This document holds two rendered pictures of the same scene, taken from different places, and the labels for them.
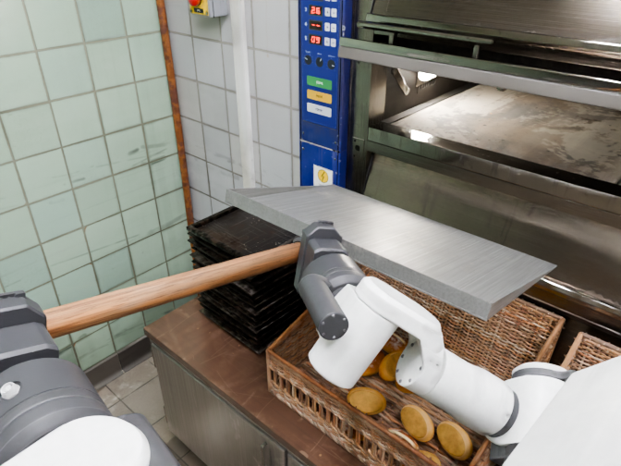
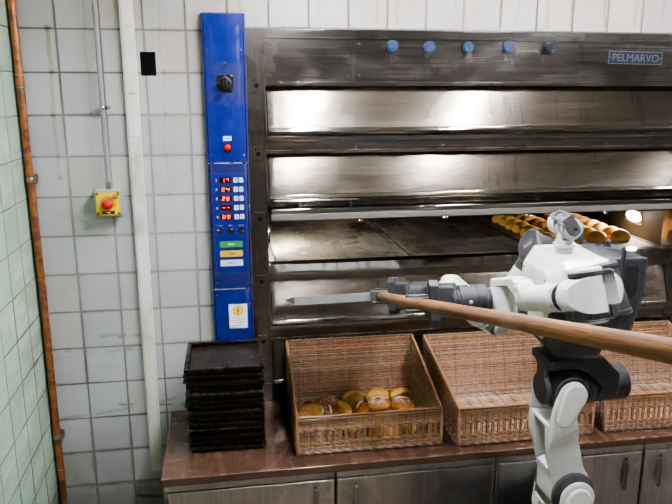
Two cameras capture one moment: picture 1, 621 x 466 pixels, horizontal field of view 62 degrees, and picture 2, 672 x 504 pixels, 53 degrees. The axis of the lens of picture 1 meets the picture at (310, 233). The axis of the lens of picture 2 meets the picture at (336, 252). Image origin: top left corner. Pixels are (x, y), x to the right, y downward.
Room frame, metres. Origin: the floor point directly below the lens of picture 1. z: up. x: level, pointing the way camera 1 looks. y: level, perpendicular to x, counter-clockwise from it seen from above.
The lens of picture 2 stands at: (-0.56, 1.75, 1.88)
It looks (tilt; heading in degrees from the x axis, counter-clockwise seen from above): 13 degrees down; 309
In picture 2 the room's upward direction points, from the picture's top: straight up
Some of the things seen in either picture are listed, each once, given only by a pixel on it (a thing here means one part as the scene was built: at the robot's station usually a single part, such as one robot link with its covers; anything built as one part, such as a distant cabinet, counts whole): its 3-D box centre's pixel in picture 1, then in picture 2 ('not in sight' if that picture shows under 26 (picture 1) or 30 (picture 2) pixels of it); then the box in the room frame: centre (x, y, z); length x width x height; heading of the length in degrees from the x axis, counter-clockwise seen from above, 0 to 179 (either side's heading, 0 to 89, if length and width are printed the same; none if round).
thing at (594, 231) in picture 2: not in sight; (557, 225); (0.71, -1.56, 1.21); 0.61 x 0.48 x 0.06; 139
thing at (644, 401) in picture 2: not in sight; (638, 371); (0.15, -1.13, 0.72); 0.56 x 0.49 x 0.28; 47
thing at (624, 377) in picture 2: not in sight; (581, 375); (0.10, -0.27, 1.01); 0.28 x 0.13 x 0.18; 49
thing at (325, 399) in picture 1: (407, 356); (359, 389); (0.95, -0.25, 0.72); 0.56 x 0.49 x 0.28; 48
